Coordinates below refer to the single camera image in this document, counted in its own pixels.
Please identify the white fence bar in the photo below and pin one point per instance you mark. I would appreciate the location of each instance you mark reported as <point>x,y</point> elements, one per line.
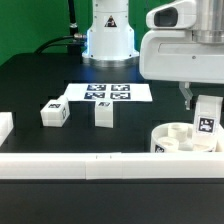
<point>88,166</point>
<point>6,125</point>

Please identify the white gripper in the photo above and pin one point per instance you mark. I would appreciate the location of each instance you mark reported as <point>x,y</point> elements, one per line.
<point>172,55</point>

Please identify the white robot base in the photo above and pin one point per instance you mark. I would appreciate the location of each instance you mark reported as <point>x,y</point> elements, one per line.
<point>110,39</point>

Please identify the white marker sheet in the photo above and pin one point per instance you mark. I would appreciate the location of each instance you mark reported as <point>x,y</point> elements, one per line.
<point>115,92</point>

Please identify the white front fence bar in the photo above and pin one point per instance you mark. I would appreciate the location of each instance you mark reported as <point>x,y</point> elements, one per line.
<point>88,166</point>

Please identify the white round stool seat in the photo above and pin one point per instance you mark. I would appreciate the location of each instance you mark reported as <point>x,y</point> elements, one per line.
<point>177,138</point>

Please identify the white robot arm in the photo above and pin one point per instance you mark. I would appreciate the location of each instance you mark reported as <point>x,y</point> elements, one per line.
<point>203,18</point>

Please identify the white left fence bar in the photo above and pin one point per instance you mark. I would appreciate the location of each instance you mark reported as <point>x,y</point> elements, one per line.
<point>6,125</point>

